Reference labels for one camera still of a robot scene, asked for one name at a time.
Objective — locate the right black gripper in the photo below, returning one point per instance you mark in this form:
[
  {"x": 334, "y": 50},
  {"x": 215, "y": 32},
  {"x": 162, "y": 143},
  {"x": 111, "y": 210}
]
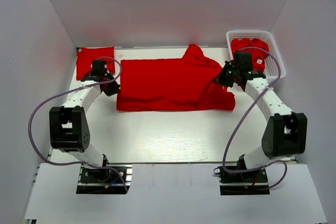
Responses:
[{"x": 221, "y": 78}]

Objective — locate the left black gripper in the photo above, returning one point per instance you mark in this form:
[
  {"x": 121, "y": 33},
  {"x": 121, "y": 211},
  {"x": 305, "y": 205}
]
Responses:
[{"x": 114, "y": 90}]

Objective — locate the red t shirt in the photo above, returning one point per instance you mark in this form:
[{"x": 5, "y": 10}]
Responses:
[
  {"x": 176, "y": 84},
  {"x": 86, "y": 56}
]

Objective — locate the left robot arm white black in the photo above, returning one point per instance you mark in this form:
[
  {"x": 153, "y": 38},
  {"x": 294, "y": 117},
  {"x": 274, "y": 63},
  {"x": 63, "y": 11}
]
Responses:
[{"x": 68, "y": 126}]

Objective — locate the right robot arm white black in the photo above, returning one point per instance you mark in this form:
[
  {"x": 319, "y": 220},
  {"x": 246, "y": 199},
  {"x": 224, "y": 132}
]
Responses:
[{"x": 286, "y": 131}]

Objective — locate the red shirts pile in basket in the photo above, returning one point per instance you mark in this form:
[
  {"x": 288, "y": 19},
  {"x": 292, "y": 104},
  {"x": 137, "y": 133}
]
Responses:
[{"x": 256, "y": 47}]

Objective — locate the white front cover board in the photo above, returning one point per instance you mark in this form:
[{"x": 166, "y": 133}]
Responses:
[{"x": 172, "y": 194}]

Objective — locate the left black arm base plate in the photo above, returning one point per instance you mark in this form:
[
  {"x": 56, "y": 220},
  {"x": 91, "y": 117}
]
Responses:
[{"x": 99, "y": 182}]

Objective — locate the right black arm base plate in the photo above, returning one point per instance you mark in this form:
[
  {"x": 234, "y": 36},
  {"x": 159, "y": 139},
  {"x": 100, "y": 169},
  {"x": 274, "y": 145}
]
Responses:
[{"x": 245, "y": 184}]

